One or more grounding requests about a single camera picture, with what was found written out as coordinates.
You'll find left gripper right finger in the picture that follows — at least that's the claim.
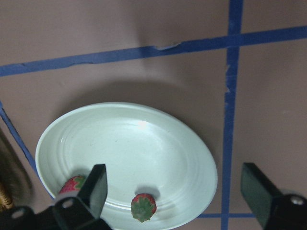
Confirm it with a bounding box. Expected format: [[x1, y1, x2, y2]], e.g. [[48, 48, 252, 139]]
[[240, 162, 307, 230]]

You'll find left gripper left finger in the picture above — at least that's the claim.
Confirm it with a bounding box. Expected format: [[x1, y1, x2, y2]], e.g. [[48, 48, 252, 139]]
[[0, 164, 111, 230]]

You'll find red strawberry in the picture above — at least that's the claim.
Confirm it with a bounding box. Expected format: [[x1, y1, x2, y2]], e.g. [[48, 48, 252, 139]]
[[131, 193, 157, 223], [59, 175, 86, 194]]

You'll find light green plate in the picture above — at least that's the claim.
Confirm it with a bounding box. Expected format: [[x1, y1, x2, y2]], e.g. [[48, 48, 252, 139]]
[[35, 103, 218, 230]]

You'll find brown wicker basket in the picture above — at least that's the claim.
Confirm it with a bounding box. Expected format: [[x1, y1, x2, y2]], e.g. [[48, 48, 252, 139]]
[[0, 130, 14, 212]]

